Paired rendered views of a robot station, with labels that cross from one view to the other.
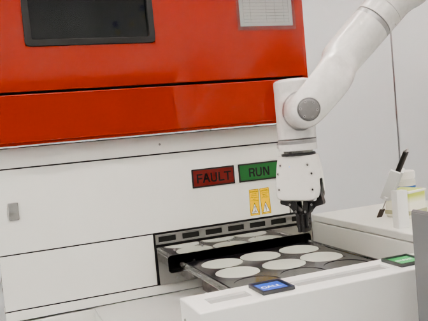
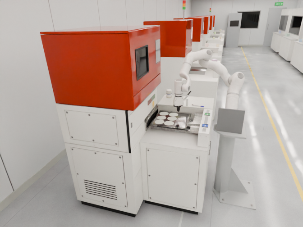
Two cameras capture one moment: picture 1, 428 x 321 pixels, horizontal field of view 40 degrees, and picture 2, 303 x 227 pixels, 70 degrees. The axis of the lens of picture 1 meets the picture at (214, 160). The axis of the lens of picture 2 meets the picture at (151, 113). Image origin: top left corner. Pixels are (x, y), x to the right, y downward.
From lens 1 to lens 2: 1.76 m
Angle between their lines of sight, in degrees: 53
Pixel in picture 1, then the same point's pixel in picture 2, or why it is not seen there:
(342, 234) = (170, 107)
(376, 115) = not seen: hidden behind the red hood
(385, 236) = (184, 107)
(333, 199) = not seen: hidden behind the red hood
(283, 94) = (180, 84)
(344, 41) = (186, 71)
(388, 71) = not seen: hidden behind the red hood
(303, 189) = (181, 103)
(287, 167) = (178, 99)
